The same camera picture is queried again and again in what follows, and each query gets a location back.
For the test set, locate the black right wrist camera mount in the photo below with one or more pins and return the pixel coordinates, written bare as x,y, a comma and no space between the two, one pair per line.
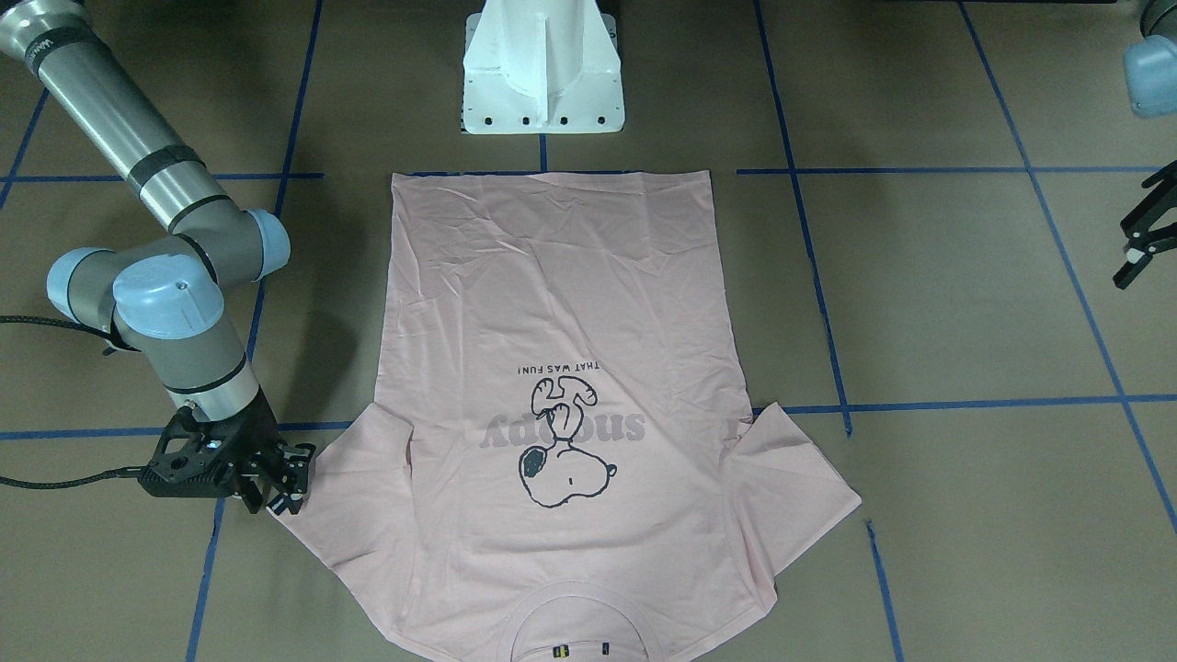
192,459

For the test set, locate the pink Snoopy t-shirt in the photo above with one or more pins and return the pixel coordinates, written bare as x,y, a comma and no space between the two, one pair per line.
560,459

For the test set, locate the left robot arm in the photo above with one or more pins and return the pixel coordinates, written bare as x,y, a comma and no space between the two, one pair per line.
1150,67

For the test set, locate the brown table mat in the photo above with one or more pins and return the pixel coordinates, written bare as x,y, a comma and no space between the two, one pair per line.
917,207

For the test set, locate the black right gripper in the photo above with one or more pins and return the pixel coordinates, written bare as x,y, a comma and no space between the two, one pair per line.
257,444

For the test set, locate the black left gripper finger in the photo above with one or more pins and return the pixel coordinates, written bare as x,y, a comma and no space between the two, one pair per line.
1143,244
1140,224

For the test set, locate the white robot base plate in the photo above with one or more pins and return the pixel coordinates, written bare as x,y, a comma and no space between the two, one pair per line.
551,67

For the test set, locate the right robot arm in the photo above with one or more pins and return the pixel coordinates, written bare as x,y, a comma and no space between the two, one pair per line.
165,299

